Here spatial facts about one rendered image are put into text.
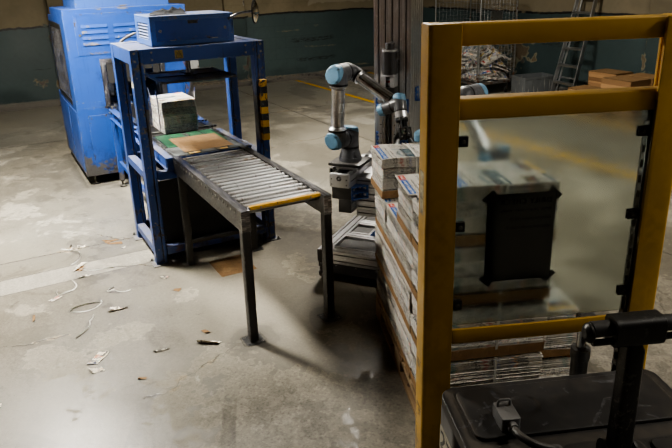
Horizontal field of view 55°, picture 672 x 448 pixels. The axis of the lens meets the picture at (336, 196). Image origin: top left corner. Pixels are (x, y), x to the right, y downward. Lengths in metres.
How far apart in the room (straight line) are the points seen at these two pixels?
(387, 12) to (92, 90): 3.61
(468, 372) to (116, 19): 5.24
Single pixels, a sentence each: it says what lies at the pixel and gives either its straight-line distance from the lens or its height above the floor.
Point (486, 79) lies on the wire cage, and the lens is 11.16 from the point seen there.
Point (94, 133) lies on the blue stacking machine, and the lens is 6.92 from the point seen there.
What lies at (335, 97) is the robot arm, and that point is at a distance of 4.00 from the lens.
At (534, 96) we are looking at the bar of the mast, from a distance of 1.86.
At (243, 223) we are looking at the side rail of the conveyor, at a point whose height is 0.73.
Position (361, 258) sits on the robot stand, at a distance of 4.26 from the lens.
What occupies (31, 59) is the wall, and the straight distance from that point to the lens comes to 11.94.
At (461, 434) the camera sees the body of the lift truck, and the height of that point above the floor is 0.78.
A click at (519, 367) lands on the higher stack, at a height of 0.55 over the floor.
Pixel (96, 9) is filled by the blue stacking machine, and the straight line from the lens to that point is 6.81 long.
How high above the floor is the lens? 1.98
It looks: 19 degrees down
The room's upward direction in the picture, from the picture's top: 2 degrees counter-clockwise
